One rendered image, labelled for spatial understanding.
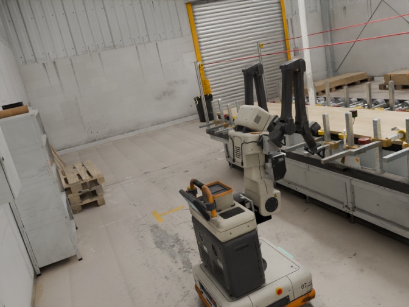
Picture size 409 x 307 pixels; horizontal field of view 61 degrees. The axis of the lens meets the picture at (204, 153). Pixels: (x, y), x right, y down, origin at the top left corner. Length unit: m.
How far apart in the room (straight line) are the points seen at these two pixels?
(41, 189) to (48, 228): 0.40
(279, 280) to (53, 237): 2.32
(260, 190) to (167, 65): 8.38
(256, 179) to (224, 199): 0.27
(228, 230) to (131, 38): 8.59
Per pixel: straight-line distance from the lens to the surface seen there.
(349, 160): 2.93
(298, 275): 2.47
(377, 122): 2.65
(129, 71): 10.11
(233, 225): 2.06
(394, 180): 2.68
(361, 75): 12.02
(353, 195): 3.44
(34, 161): 3.62
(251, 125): 2.17
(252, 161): 2.24
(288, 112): 2.14
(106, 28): 10.15
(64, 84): 9.91
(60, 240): 3.85
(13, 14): 10.09
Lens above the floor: 1.74
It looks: 15 degrees down
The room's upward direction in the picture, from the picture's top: 12 degrees counter-clockwise
